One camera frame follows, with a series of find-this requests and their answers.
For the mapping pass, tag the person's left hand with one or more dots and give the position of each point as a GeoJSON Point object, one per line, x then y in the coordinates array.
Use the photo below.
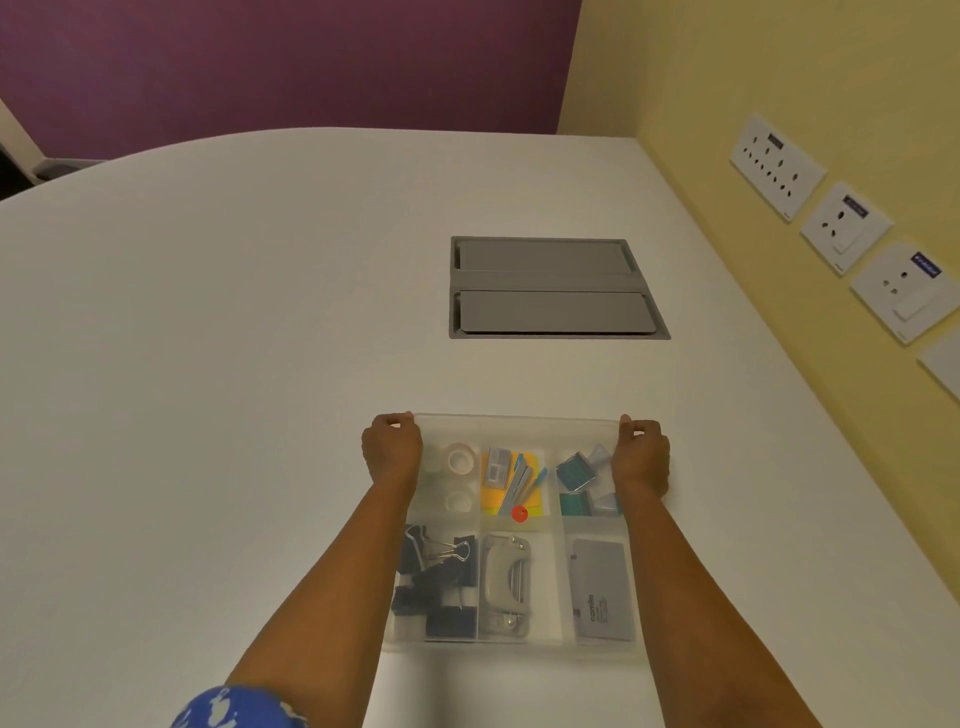
{"type": "Point", "coordinates": [391, 450]}

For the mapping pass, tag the person's right hand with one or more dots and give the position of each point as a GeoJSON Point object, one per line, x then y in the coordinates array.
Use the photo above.
{"type": "Point", "coordinates": [641, 457]}

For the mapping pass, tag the person's right fingers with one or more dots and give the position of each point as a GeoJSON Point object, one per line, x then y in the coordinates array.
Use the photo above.
{"type": "Point", "coordinates": [639, 426]}

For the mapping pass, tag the person's left fingers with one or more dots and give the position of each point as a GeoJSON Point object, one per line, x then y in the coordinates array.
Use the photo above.
{"type": "Point", "coordinates": [394, 420]}

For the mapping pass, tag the clear plastic organizer tray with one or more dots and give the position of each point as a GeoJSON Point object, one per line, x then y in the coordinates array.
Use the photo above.
{"type": "Point", "coordinates": [551, 525]}

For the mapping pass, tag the person's right forearm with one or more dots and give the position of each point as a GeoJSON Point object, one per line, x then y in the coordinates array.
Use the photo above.
{"type": "Point", "coordinates": [697, 600]}

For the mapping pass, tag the person's left forearm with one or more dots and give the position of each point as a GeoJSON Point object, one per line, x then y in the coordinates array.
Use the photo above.
{"type": "Point", "coordinates": [337, 592]}

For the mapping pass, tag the small white staple box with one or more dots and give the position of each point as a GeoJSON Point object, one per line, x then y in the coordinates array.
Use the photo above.
{"type": "Point", "coordinates": [599, 455]}

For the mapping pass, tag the clear tape roll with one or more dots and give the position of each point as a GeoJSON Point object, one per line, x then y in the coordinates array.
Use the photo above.
{"type": "Point", "coordinates": [457, 501]}
{"type": "Point", "coordinates": [460, 458]}

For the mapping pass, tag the teal staple box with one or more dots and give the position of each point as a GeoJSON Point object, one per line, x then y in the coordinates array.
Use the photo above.
{"type": "Point", "coordinates": [574, 505]}
{"type": "Point", "coordinates": [576, 472]}

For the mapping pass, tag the pale grey staple box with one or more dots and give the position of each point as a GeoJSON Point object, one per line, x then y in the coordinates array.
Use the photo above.
{"type": "Point", "coordinates": [606, 505]}

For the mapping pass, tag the white eraser with barcode sleeve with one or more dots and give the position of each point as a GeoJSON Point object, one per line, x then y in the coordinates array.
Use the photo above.
{"type": "Point", "coordinates": [498, 468]}

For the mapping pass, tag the blue pen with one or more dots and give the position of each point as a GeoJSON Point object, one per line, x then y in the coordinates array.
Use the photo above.
{"type": "Point", "coordinates": [529, 489]}

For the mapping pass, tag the yellow sticky note pad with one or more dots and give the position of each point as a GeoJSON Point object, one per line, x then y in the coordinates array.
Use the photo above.
{"type": "Point", "coordinates": [491, 501]}

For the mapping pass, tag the grey flat case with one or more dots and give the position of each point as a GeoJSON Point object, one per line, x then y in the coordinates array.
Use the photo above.
{"type": "Point", "coordinates": [602, 592]}

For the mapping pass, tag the pile of black binder clips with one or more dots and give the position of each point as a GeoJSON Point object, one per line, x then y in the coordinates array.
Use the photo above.
{"type": "Point", "coordinates": [442, 592]}

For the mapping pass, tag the grey hole punch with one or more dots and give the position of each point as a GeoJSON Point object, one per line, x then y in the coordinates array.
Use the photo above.
{"type": "Point", "coordinates": [504, 585]}

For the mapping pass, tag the blue patterned sleeve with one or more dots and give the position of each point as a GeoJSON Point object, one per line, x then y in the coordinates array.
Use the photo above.
{"type": "Point", "coordinates": [236, 711]}

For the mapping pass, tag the white wall socket with switch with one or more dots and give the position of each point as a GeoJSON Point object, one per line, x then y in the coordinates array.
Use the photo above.
{"type": "Point", "coordinates": [844, 226]}
{"type": "Point", "coordinates": [904, 292]}

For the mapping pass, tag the wide white wall socket plate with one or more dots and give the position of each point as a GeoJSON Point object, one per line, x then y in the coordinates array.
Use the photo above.
{"type": "Point", "coordinates": [776, 166]}

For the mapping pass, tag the plain white wall plate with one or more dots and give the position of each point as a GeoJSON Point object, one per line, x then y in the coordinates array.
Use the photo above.
{"type": "Point", "coordinates": [943, 363]}

